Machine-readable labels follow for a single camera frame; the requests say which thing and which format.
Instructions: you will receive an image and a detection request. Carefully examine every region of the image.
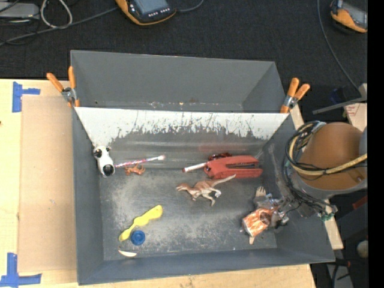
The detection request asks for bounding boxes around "brown cardboard board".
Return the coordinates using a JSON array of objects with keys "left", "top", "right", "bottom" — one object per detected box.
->
[{"left": 17, "top": 95, "right": 77, "bottom": 274}]

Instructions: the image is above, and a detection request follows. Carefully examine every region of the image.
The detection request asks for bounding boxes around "white and red marker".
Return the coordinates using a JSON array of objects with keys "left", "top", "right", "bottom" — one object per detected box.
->
[{"left": 182, "top": 161, "right": 208, "bottom": 174}]

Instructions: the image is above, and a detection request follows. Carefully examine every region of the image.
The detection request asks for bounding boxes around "white and black toy animal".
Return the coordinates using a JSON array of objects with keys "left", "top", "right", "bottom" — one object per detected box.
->
[{"left": 92, "top": 145, "right": 116, "bottom": 178}]

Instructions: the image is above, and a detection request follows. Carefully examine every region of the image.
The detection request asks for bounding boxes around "small orange toy animal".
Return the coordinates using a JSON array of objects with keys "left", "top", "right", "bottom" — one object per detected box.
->
[{"left": 124, "top": 164, "right": 146, "bottom": 176}]

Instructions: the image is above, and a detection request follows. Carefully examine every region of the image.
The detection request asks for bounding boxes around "white and orange crescent piece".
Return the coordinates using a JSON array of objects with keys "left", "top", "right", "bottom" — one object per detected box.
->
[{"left": 117, "top": 248, "right": 138, "bottom": 259}]

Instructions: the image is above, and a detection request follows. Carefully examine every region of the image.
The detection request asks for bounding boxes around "blue bottle cap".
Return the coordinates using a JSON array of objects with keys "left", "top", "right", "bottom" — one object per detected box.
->
[{"left": 130, "top": 230, "right": 146, "bottom": 247}]

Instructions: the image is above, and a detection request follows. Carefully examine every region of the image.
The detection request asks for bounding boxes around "dark red small toy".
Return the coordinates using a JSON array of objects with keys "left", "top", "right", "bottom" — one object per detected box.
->
[{"left": 208, "top": 152, "right": 233, "bottom": 161}]

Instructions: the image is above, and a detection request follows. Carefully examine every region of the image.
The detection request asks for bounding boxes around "brown toy dinosaur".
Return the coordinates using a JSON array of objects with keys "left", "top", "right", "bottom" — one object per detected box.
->
[{"left": 175, "top": 173, "right": 237, "bottom": 208}]

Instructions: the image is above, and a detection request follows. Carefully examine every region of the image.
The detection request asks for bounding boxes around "orange and white can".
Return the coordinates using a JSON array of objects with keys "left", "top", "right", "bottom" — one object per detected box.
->
[{"left": 241, "top": 206, "right": 280, "bottom": 238}]

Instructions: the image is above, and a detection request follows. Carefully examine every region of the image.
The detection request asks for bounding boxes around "grey metal bin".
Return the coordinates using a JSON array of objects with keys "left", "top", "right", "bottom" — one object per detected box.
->
[{"left": 69, "top": 49, "right": 337, "bottom": 286}]

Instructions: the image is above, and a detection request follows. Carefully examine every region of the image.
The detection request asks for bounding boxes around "yellow long plastic piece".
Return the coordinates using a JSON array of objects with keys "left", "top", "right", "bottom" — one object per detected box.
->
[{"left": 118, "top": 205, "right": 164, "bottom": 242}]

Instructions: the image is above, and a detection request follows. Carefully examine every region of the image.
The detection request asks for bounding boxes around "red stapler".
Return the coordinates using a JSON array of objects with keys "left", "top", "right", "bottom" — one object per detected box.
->
[{"left": 203, "top": 155, "right": 264, "bottom": 181}]

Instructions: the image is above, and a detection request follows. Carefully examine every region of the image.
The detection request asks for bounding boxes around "pink striped stick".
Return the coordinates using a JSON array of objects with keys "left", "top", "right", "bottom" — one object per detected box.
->
[{"left": 114, "top": 155, "right": 166, "bottom": 169}]

